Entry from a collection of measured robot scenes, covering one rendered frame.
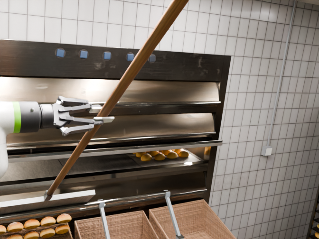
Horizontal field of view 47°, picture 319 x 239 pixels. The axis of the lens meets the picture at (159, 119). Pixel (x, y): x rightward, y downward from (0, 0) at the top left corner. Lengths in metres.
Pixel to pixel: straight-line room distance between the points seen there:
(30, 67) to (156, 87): 0.91
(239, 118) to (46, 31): 1.76
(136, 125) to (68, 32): 0.82
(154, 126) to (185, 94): 0.35
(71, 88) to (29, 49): 0.36
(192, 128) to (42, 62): 1.27
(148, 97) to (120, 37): 0.48
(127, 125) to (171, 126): 0.37
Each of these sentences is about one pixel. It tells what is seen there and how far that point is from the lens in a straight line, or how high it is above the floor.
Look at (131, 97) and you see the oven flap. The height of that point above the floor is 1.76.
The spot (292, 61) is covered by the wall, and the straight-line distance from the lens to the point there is 3.55.
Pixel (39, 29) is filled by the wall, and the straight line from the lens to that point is 2.36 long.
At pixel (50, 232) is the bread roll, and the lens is 2.69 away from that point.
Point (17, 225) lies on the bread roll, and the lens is 2.60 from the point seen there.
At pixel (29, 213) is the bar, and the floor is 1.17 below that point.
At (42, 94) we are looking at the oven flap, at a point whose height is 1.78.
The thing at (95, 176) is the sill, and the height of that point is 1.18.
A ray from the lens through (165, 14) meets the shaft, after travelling 0.84.
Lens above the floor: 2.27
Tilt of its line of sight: 14 degrees down
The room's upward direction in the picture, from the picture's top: 6 degrees clockwise
